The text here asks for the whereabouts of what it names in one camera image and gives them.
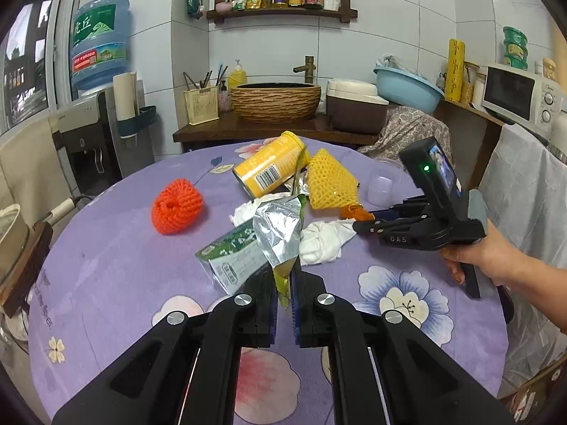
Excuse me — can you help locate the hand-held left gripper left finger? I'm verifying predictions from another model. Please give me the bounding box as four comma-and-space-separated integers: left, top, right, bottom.
52, 268, 280, 425

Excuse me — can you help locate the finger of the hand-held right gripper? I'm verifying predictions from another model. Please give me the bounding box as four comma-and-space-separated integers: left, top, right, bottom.
367, 196, 433, 222
352, 218, 400, 236

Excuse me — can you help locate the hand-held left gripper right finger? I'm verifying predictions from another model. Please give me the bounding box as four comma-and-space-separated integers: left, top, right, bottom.
290, 267, 517, 425

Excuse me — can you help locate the orange peel piece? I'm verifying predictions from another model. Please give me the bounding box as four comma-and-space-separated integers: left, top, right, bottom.
341, 205, 375, 223

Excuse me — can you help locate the clear plastic cup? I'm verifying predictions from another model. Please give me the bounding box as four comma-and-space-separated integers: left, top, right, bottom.
367, 157, 406, 207

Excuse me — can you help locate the white tissue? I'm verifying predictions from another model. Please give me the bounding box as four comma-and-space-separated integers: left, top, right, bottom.
299, 220, 356, 267
229, 198, 267, 227

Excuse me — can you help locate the yellow foam net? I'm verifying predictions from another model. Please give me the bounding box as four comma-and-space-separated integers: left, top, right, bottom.
305, 148, 360, 211

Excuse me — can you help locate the silver foil snack wrapper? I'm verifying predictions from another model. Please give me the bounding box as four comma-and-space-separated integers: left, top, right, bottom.
196, 194, 308, 315

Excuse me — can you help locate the yellow can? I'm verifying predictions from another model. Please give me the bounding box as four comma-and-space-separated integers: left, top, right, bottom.
232, 130, 311, 199

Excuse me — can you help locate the orange foam net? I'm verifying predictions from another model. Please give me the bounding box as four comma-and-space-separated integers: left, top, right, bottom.
151, 178, 205, 235

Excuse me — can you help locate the person's right forearm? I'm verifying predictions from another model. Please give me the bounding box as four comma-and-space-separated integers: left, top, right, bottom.
509, 226, 567, 335

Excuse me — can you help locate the person's right hand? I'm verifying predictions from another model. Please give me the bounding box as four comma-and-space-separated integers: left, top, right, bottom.
440, 229, 526, 288

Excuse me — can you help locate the grey floral cloth cover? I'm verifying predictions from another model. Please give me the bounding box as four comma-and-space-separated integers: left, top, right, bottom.
358, 105, 453, 173

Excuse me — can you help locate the wooden side table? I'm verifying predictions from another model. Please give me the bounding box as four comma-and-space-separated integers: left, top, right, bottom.
436, 97, 506, 192

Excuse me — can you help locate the light blue plastic basin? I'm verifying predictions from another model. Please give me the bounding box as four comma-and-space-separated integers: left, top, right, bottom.
373, 66, 445, 114

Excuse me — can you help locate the white hanging cloth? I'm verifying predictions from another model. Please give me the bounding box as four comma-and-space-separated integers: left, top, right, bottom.
478, 121, 567, 387

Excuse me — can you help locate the glass jar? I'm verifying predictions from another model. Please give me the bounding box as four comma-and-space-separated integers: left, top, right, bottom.
461, 62, 480, 104

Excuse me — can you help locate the tall yellow packet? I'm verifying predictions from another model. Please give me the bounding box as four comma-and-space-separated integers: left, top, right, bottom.
447, 38, 466, 103

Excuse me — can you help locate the white microwave oven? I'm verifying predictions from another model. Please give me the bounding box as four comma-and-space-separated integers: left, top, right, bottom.
481, 63, 564, 139

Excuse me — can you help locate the cloth in basin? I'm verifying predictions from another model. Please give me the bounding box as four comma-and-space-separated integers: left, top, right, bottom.
376, 53, 420, 77

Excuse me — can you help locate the purple floral tablecloth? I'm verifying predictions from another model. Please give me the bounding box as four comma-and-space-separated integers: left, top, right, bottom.
27, 135, 510, 425

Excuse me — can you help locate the woven pattern basin sink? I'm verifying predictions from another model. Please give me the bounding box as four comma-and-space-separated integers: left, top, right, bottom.
229, 82, 322, 125

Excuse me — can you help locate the bronze faucet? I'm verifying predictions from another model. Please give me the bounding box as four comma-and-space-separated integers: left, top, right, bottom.
292, 55, 319, 84

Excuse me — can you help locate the wooden counter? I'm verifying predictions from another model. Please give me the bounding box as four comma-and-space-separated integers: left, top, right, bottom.
173, 110, 382, 154

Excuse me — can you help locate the yellow dish soap bottle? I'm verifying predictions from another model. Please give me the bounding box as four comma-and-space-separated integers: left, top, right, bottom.
228, 59, 248, 89

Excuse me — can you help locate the beige utensil holder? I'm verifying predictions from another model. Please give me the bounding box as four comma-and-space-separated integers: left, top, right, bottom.
184, 86, 221, 125

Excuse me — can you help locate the cardboard box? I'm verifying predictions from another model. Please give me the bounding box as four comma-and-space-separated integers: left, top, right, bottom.
500, 354, 567, 418

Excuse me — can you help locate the water dispenser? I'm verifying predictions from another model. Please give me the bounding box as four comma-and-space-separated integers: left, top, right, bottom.
48, 89, 125, 196

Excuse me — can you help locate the beige pot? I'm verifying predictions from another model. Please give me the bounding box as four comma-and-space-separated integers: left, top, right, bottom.
0, 204, 33, 285

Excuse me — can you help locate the blue water jug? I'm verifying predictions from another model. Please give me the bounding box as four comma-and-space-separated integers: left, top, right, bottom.
68, 0, 133, 91

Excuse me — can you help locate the window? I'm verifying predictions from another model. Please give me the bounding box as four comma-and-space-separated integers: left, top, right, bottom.
0, 0, 77, 134

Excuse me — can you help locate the wooden wall shelf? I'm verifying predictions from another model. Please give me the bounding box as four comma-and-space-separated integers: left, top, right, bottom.
206, 6, 359, 26

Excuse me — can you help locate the teal wall holder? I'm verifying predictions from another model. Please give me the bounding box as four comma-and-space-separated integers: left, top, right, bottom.
116, 105, 158, 139

